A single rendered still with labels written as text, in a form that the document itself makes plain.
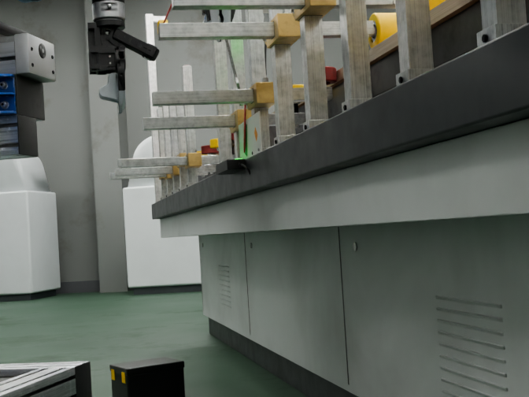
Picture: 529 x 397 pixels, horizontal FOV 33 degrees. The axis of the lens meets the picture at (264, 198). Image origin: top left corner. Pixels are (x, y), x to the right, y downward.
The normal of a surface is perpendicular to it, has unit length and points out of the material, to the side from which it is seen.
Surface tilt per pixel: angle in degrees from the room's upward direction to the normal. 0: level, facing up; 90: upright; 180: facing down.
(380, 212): 90
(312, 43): 90
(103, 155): 90
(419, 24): 90
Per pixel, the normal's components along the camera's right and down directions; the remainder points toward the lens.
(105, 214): -0.21, -0.02
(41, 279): 0.98, -0.07
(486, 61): -0.98, 0.05
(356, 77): 0.22, -0.05
